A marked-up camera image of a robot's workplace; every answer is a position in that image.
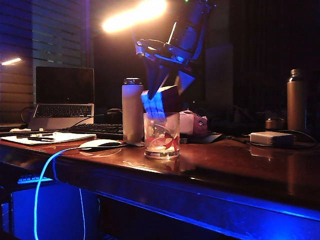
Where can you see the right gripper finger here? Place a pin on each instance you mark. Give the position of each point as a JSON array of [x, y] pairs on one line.
[[186, 80], [155, 80]]

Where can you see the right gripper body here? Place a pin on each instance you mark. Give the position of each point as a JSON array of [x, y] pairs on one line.
[[172, 56]]

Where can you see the Rubik's cube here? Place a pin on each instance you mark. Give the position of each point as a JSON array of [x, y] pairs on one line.
[[172, 100]]

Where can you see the printed glass cup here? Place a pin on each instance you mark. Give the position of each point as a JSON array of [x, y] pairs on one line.
[[160, 140]]

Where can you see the white insulated bottle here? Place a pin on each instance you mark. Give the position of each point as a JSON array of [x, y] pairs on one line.
[[132, 117]]

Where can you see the white tissue pack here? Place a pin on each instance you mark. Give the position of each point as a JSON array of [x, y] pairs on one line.
[[186, 125]]

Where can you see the long ceiling light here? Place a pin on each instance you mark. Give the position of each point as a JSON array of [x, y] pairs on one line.
[[135, 16]]

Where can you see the black headphones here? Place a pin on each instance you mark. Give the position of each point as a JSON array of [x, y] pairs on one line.
[[111, 117]]

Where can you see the black computer keyboard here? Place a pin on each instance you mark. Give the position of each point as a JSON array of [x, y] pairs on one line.
[[100, 130]]

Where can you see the white computer mouse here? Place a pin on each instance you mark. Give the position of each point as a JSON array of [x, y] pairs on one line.
[[100, 143]]

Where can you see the silver laptop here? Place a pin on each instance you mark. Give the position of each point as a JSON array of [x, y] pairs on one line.
[[62, 85]]

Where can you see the small brown jar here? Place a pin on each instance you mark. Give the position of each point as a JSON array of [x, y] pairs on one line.
[[275, 123]]

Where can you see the white paper notepad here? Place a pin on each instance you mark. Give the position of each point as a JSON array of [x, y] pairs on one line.
[[70, 137]]

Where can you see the white power adapter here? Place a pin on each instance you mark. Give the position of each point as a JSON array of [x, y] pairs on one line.
[[271, 138]]

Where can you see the brown metal bottle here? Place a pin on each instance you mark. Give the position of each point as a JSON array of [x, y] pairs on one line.
[[297, 105]]

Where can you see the black pen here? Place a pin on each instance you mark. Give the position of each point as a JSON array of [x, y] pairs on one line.
[[42, 139]]

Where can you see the silver pen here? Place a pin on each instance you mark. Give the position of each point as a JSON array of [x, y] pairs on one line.
[[25, 135]]

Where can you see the crumpled white tissue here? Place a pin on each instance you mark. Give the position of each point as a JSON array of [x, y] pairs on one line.
[[18, 130]]

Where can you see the blue lit keyboard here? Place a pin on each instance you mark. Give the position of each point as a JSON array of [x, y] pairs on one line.
[[33, 179]]

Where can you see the white computer tower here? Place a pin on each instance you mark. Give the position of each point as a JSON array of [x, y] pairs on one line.
[[57, 212]]

